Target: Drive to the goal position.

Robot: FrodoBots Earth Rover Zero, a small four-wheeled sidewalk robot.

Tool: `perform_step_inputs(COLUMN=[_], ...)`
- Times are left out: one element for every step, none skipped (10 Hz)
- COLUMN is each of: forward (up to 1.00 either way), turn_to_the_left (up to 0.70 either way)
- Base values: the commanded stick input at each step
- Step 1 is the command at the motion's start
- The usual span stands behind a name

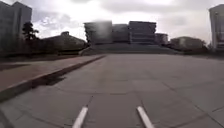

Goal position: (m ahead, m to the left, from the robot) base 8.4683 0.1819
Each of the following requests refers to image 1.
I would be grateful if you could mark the wide grey stairway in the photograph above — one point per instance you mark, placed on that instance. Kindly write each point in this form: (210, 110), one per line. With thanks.
(128, 49)

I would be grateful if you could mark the grey paved plaza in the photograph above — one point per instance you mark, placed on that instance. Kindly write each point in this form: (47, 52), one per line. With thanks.
(133, 76)

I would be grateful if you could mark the large multi-block grey building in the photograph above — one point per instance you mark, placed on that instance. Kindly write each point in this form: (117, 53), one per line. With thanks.
(126, 32)

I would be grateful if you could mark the low building with sloped roof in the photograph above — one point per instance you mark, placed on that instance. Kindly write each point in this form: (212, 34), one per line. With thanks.
(63, 41)

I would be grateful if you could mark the robot's own part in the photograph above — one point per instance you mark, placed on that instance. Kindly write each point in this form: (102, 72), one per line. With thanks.
(145, 117)
(80, 117)

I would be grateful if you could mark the low pale building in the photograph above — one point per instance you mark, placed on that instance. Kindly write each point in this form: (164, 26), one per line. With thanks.
(186, 43)

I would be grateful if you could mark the raised reddish paved platform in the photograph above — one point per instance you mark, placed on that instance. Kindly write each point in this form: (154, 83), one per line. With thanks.
(30, 71)

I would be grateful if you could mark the dark tree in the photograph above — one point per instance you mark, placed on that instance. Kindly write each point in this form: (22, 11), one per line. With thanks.
(29, 33)

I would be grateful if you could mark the tall grey building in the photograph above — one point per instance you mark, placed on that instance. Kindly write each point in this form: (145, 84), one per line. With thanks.
(11, 26)

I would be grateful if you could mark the tall pale building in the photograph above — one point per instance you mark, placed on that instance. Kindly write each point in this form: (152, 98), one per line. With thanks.
(217, 26)

